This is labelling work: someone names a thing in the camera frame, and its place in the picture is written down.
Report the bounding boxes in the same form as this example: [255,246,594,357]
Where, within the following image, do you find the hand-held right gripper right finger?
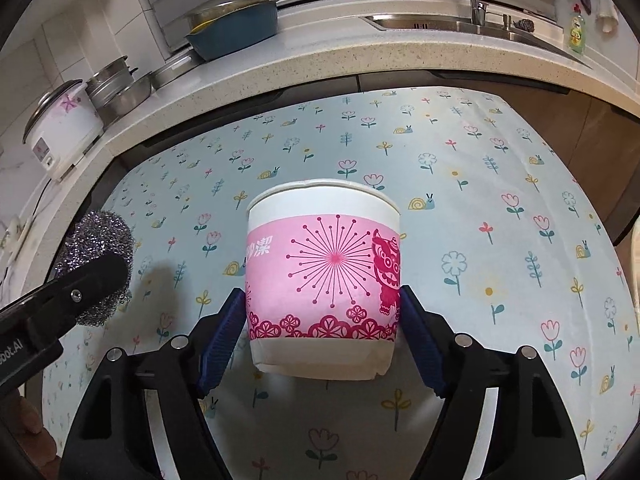
[397,284,587,480]

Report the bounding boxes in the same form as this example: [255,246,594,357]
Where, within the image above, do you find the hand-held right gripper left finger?
[59,287,247,480]

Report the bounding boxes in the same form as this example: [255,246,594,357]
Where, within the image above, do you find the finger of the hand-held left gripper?
[0,251,130,336]

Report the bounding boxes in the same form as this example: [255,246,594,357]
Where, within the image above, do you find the steel wool scrubber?
[54,211,136,328]

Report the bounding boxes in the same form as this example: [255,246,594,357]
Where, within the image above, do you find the pink white paper cup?
[245,179,402,380]

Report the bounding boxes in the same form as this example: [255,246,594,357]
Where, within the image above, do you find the person's left hand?
[0,390,57,466]

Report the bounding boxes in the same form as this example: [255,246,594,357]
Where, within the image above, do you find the floral light blue tablecloth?
[40,85,631,480]

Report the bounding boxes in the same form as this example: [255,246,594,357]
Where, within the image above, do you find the white rice cooker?
[22,79,105,181]

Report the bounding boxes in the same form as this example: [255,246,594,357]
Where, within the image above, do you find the steel bowl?
[112,74,153,120]

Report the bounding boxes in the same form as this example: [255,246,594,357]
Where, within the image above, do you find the stacked steel pots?
[86,56,135,123]

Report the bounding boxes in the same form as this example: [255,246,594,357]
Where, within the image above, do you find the steel tray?
[150,52,203,90]

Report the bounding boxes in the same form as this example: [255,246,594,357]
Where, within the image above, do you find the brown kitchen cabinet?
[565,90,640,261]

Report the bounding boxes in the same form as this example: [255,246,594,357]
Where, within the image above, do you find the blue basin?
[184,0,279,60]

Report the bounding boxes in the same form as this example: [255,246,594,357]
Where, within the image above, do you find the stainless steel sink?
[360,14,591,66]

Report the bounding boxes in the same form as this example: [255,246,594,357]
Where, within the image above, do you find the green dish soap bottle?
[569,4,587,54]

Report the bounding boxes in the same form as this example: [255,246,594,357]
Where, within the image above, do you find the white hanging cloth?
[595,0,618,35]

